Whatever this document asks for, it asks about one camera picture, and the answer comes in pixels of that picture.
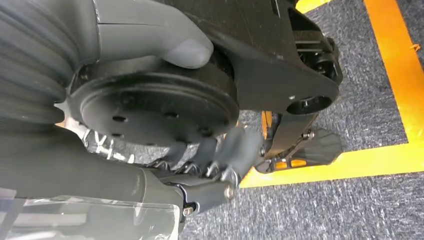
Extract black robot leg frame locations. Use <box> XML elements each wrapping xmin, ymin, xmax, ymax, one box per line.
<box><xmin>155</xmin><ymin>0</ymin><xmax>344</xmax><ymax>160</ymax></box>

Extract black pedal orange reflectors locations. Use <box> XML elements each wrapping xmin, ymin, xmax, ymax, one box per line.
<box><xmin>256</xmin><ymin>128</ymin><xmax>344</xmax><ymax>175</ymax></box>

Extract black round joint disc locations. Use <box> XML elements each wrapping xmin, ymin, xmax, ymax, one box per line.
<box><xmin>67</xmin><ymin>56</ymin><xmax>240</xmax><ymax>148</ymax></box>

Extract clear plastic film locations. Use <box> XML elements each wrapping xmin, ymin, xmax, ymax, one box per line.
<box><xmin>0</xmin><ymin>188</ymin><xmax>181</xmax><ymax>240</ymax></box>

